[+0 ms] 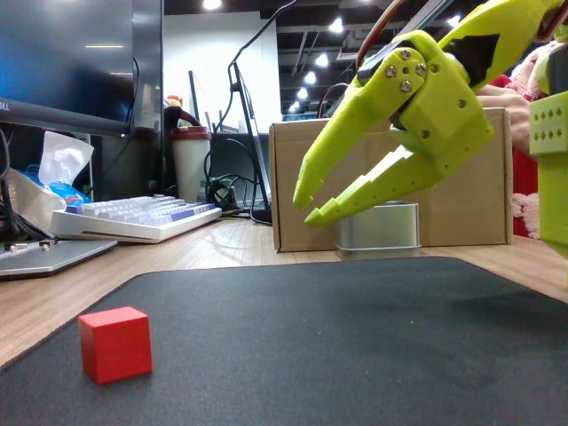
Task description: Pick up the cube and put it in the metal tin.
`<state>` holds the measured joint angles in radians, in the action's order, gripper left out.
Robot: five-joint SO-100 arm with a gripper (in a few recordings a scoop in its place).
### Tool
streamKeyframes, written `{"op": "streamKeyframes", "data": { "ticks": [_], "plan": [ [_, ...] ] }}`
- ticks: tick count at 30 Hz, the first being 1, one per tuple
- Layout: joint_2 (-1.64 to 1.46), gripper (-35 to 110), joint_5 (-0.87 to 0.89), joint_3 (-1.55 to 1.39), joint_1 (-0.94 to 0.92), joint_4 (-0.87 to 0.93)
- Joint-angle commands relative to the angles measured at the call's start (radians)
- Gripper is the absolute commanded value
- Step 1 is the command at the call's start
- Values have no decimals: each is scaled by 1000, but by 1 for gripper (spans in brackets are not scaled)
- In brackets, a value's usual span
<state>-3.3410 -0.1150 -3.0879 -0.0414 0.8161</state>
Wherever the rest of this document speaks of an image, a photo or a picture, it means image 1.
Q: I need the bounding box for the red cube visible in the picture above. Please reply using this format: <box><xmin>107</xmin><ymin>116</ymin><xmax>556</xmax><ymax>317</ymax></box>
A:
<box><xmin>78</xmin><ymin>305</ymin><xmax>154</xmax><ymax>386</ymax></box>

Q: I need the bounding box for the rectangular metal tin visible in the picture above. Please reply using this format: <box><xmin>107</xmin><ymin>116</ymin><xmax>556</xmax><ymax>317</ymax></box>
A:
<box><xmin>333</xmin><ymin>201</ymin><xmax>422</xmax><ymax>261</ymax></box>

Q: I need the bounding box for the person's hand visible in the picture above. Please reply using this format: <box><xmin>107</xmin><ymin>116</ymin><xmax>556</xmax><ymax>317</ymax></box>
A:
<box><xmin>477</xmin><ymin>83</ymin><xmax>539</xmax><ymax>156</ymax></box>

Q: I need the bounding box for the brown cardboard box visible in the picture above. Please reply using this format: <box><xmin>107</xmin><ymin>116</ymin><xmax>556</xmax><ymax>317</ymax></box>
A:
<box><xmin>268</xmin><ymin>107</ymin><xmax>515</xmax><ymax>253</ymax></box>

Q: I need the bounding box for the red fleece garment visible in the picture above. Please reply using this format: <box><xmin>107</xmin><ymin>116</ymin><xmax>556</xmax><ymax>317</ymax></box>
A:
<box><xmin>487</xmin><ymin>39</ymin><xmax>554</xmax><ymax>241</ymax></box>

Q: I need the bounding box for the white cup with red lid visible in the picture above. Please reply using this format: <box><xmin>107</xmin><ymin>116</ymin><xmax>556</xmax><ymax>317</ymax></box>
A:
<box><xmin>170</xmin><ymin>126</ymin><xmax>213</xmax><ymax>205</ymax></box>

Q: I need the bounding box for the orange plush toy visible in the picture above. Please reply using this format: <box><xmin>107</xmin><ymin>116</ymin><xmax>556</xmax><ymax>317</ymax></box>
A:
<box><xmin>163</xmin><ymin>94</ymin><xmax>201</xmax><ymax>130</ymax></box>

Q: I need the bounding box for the black desk mat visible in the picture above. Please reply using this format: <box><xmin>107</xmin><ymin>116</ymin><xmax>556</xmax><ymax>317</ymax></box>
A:
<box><xmin>0</xmin><ymin>256</ymin><xmax>568</xmax><ymax>426</ymax></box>

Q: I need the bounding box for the dark vertical panel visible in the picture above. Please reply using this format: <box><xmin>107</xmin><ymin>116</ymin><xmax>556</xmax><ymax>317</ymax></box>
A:
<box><xmin>131</xmin><ymin>0</ymin><xmax>164</xmax><ymax>199</ymax></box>

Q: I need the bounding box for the white and purple keyboard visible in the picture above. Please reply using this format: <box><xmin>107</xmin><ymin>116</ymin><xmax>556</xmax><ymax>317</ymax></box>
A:
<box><xmin>50</xmin><ymin>193</ymin><xmax>223</xmax><ymax>245</ymax></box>

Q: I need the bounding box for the blue tissue pack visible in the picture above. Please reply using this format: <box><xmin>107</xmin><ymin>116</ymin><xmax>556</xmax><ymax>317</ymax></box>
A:
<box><xmin>24</xmin><ymin>130</ymin><xmax>95</xmax><ymax>212</ymax></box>

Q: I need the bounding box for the black computer monitor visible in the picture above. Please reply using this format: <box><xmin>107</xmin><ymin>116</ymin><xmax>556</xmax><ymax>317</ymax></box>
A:
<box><xmin>0</xmin><ymin>0</ymin><xmax>135</xmax><ymax>138</ymax></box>

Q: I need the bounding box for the servo wire bundle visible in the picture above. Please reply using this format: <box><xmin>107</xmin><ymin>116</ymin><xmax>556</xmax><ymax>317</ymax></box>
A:
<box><xmin>356</xmin><ymin>0</ymin><xmax>407</xmax><ymax>72</ymax></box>

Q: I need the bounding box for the black cable coil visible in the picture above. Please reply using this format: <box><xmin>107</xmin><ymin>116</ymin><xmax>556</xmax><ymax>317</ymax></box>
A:
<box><xmin>203</xmin><ymin>138</ymin><xmax>267</xmax><ymax>218</ymax></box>

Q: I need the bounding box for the black cable bundle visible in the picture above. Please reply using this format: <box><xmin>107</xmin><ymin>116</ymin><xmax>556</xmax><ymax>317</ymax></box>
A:
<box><xmin>0</xmin><ymin>128</ymin><xmax>43</xmax><ymax>243</ymax></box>

